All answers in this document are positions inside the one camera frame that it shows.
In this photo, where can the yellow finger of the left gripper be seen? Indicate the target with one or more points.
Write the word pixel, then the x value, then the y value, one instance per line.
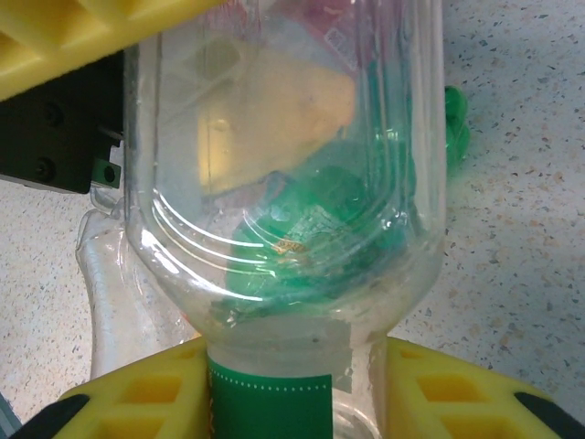
pixel 283 119
pixel 68 36

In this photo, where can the cola bottle red label red cap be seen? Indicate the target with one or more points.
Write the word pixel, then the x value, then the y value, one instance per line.
pixel 105 283

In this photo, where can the green plastic bottle yellow cap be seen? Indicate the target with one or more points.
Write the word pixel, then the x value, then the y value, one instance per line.
pixel 457 128

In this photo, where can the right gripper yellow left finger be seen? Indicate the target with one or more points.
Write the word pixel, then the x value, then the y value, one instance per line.
pixel 137 402

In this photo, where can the clear bottle green label white cap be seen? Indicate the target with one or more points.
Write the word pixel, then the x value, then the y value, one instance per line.
pixel 183 228

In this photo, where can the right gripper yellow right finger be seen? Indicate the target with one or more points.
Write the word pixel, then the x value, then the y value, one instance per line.
pixel 480 393

